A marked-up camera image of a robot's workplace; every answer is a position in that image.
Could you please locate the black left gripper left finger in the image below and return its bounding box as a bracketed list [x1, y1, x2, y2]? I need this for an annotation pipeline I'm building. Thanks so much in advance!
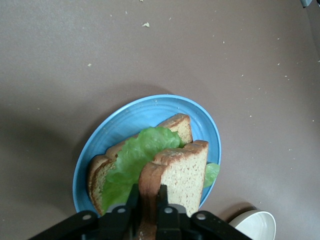
[28, 183, 141, 240]

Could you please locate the green lettuce leaf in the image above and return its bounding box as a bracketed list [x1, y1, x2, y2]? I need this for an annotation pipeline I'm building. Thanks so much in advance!
[101, 126, 221, 213]

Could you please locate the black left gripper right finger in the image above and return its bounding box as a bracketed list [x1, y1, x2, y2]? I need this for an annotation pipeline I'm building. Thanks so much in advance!
[155, 184, 253, 240]

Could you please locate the brown bread slice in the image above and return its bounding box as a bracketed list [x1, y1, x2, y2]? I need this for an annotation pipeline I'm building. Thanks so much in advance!
[136, 139, 210, 240]
[86, 113, 194, 216]

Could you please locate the blue round plate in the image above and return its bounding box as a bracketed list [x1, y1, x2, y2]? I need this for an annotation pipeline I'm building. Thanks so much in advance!
[72, 94, 222, 213]

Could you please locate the pale beige round plate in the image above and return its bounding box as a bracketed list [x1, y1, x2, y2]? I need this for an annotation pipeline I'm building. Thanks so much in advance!
[228, 209, 277, 240]

